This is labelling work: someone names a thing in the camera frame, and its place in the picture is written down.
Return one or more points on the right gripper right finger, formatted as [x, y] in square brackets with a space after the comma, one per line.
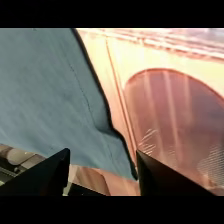
[160, 181]

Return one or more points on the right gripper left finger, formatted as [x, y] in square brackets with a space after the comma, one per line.
[46, 176]

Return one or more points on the blue garment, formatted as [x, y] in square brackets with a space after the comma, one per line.
[46, 93]

